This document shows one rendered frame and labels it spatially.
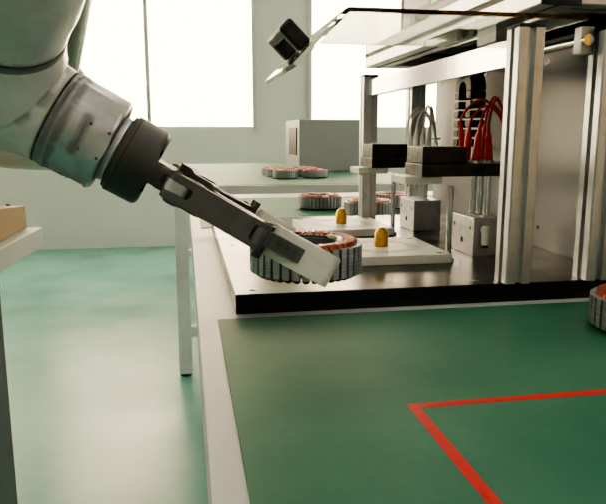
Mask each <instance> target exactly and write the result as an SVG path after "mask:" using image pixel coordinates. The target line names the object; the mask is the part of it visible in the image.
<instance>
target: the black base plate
mask: <svg viewBox="0 0 606 504"><path fill-rule="evenodd" d="M277 218H278V219H280V220H282V221H284V222H286V223H287V224H289V225H291V226H293V219H321V218H336V216H321V217H277ZM293 227H294V226H293ZM211 228H212V232H213V236H214V239H215V243H216V246H217V250H218V253H219V257H220V261H221V264H222V268H223V271H224V275H225V278H226V282H227V285H228V289H229V292H230V296H231V299H232V303H233V306H234V310H235V313H236V314H257V313H278V312H299V311H320V310H341V309H362V308H383V307H404V306H426V305H447V304H468V303H489V302H510V301H531V300H552V299H573V298H589V296H590V290H591V289H593V288H595V287H597V286H599V285H602V284H605V283H606V280H599V279H595V281H585V280H582V279H581V277H574V276H572V271H573V259H572V258H569V257H566V256H563V255H560V254H556V253H553V252H550V251H547V250H544V249H541V248H538V247H535V246H532V254H531V270H530V283H527V284H521V283H519V282H515V284H504V283H502V282H501V281H497V280H495V279H494V275H495V256H470V255H468V254H466V253H463V252H461V251H459V250H456V249H454V248H452V247H451V254H452V257H453V258H454V261H453V262H452V263H432V264H404V265H376V266H362V271H361V272H360V273H359V274H357V275H356V276H354V277H352V278H351V279H347V280H345V281H343V280H342V281H340V282H334V283H329V282H328V284H327V286H326V287H322V286H321V285H319V284H312V283H311V281H310V283H309V284H303V283H302V280H301V282H300V284H295V283H293V282H292V283H290V284H288V283H285V282H282V283H279V282H277V281H275V282H273V281H270V280H265V279H263V278H260V277H258V276H257V275H255V274H254V273H252V272H251V271H250V247H249V246H247V245H245V244H244V243H242V242H240V241H239V240H237V239H235V238H233V237H232V236H230V235H228V234H227V233H225V232H223V231H221V230H220V229H218V228H216V227H214V226H213V225H211ZM395 231H397V234H396V235H388V238H390V237H415V238H417V239H419V240H422V241H424V242H426V243H428V244H431V245H433V246H435V247H437V248H440V249H442V250H444V251H445V242H446V218H444V217H441V216H440V231H412V230H409V229H407V228H405V227H402V226H400V215H395Z"/></svg>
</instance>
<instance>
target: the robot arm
mask: <svg viewBox="0 0 606 504"><path fill-rule="evenodd" d="M91 5H92V0H0V167H1V168H8V169H21V170H52V171H53V172H55V173H57V174H59V175H61V176H65V178H70V179H72V180H73V181H75V182H77V183H79V184H81V185H82V187H84V188H85V187H90V186H91V185H92V184H93V183H94V182H95V180H96V179H99V180H101V182H100V185H101V186H102V189H104V190H106V191H108V192H110V193H112V194H114V195H116V196H117V197H119V198H121V199H123V200H125V201H127V202H129V203H135V202H137V201H138V199H139V197H140V195H141V193H142V192H143V190H144V188H145V186H146V184H147V183H148V184H150V185H152V186H153V187H154V188H156V189H158V190H159V191H160V193H159V195H160V196H161V197H162V199H163V201H164V202H166V203H167V204H169V205H171V206H173V207H176V208H181V209H182V210H184V211H186V212H187V213H189V214H190V215H192V216H194V217H197V218H200V219H202V220H204V221H206V222H208V223H209V224H211V225H213V226H214V227H216V228H218V229H220V230H221V231H223V232H225V233H227V234H228V235H230V236H232V237H233V238H235V239H237V240H239V241H240V242H242V243H244V244H245V245H247V246H249V247H250V249H251V250H253V251H252V253H251V256H253V257H255V258H257V259H259V258H260V256H261V255H262V254H263V255H265V256H267V257H269V258H270V259H272V260H274V261H276V262H278V263H280V264H282V265H283V266H285V267H287V268H289V269H291V270H293V271H295V272H296V273H298V274H300V275H302V276H304V277H306V278H308V279H309V280H311V281H313V282H315V283H317V284H319V285H321V286H322V287H326V286H327V284H328V282H329V281H330V279H331V277H332V275H333V274H334V272H335V270H336V268H337V267H338V265H339V263H340V261H341V260H340V258H338V257H336V256H335V255H333V254H331V253H329V252H327V251H326V250H324V249H322V248H320V247H318V246H317V245H315V244H313V243H311V242H309V241H308V240H306V239H304V238H302V237H300V236H299V235H297V234H295V233H293V232H295V231H296V230H298V229H296V228H295V227H293V226H291V225H289V224H287V223H286V222H284V221H282V220H280V219H278V218H277V217H275V216H273V215H271V214H269V213H268V212H266V211H264V210H262V209H260V208H259V207H260V205H261V203H259V202H257V201H255V200H254V199H253V200H252V202H251V204H250V205H249V203H248V202H247V201H245V200H244V201H242V200H240V199H239V198H237V197H235V196H233V195H231V194H229V193H227V192H226V191H224V190H222V189H220V188H219V187H218V186H216V184H215V182H213V181H212V180H210V179H208V178H207V177H205V176H203V175H201V174H199V172H198V171H197V170H196V169H194V168H193V167H191V166H189V165H187V164H186V163H184V162H182V163H181V165H178V164H175V163H172V165H171V164H169V163H167V162H165V161H163V160H161V157H162V155H163V153H164V151H165V150H166V148H167V146H168V144H169V142H170V140H171V136H170V134H169V133H168V132H167V131H165V130H163V129H161V128H160V127H158V126H156V125H154V124H152V123H151V122H149V121H147V120H145V119H144V118H142V117H140V118H135V120H132V119H130V116H131V114H132V110H133V106H132V104H131V102H129V101H127V100H126V99H124V98H122V97H120V96H119V95H117V94H115V93H113V92H112V91H110V90H108V89H106V88H105V87H103V86H101V85H99V84H98V83H96V82H94V81H92V79H91V78H89V77H88V76H86V75H85V74H84V72H83V71H82V70H81V68H80V64H81V58H82V53H83V48H84V42H85V37H86V31H87V26H88V21H89V15H90V10H91ZM290 230H291V231H293V232H291V231H290Z"/></svg>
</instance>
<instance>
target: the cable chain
mask: <svg viewBox="0 0 606 504"><path fill-rule="evenodd" d="M484 90H486V80H485V76H484V74H480V75H475V76H470V77H465V78H460V79H457V81H456V86H455V92H457V93H455V100H470V101H466V102H455V103H454V109H461V110H465V109H466V108H467V107H468V106H469V105H470V104H471V103H472V102H473V101H475V100H473V99H480V98H486V91H484ZM485 104H486V102H484V101H479V102H477V103H475V104H474V105H473V106H472V107H470V108H469V109H473V108H477V109H478V108H480V107H481V106H483V105H485ZM475 111H476V110H468V111H467V112H466V113H465V115H464V117H463V119H471V117H472V115H473V114H474V113H475ZM483 111H484V110H480V111H479V112H478V113H477V114H476V115H475V117H474V118H481V115H482V113H483ZM463 112H464V111H455V112H454V118H455V119H460V117H461V115H462V114H463ZM469 121H470V120H462V126H463V128H468V125H469ZM479 122H480V120H473V121H472V123H471V128H478V125H479ZM476 133H477V129H471V136H472V137H475V134H476Z"/></svg>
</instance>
